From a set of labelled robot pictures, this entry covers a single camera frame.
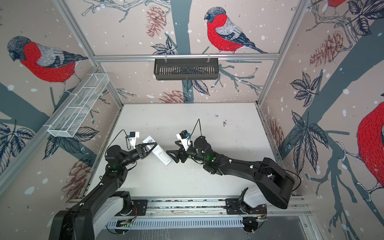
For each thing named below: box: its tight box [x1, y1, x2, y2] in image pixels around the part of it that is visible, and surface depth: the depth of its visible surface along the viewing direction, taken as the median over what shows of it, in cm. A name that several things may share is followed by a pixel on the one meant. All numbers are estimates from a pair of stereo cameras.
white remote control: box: [142, 135, 173, 167], surface depth 76 cm
